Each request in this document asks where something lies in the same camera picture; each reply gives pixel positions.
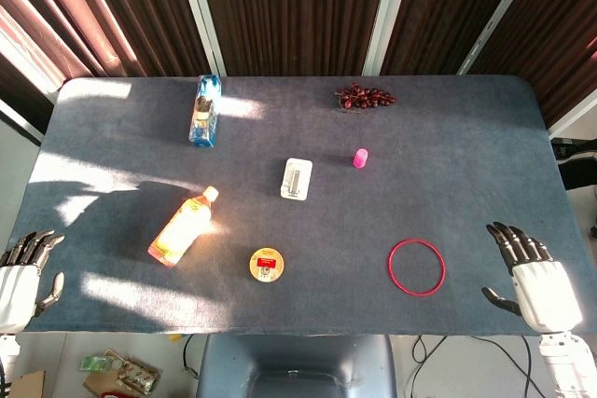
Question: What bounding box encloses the brown pleated curtain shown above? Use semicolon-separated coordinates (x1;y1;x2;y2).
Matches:
0;0;211;96

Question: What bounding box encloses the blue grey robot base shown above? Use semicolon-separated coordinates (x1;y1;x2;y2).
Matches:
195;335;397;398

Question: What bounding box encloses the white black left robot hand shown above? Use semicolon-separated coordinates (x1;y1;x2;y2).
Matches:
0;228;66;335

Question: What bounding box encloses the green snack packet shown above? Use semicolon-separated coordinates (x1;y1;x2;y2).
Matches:
77;353;123;375

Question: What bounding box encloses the dark brown ribbed panel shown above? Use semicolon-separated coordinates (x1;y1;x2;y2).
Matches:
195;0;392;77
380;0;531;76
468;0;597;129

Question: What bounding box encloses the white partition post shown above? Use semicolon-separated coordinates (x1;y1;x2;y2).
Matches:
458;0;545;76
362;0;405;76
173;0;228;77

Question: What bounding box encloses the black equipment on floor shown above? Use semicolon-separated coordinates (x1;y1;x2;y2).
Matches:
549;136;597;192

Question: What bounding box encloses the brown cardboard piece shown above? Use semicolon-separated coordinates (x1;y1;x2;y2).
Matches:
7;368;48;398

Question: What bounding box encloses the round tin with red label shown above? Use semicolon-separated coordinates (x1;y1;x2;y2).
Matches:
248;246;287;283

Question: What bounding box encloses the blue felt table cloth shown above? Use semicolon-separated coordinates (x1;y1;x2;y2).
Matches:
7;75;590;337

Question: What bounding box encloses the dark red grape bunch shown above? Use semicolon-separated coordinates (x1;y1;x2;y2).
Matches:
333;81;398;115

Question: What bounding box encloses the orange tea bottle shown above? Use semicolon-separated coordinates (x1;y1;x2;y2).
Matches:
146;185;220;268

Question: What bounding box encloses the thin red ring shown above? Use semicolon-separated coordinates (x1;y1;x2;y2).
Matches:
387;239;448;297

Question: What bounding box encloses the brown printed snack packet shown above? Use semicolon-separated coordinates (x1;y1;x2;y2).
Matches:
115;355;163;398

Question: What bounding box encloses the blue drink carton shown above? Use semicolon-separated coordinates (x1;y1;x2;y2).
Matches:
187;74;222;148

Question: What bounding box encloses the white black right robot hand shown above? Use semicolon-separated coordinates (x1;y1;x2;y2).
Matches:
481;221;584;336

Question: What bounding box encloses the black floor cable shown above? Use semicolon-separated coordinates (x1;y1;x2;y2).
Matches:
409;335;545;398
182;335;202;378

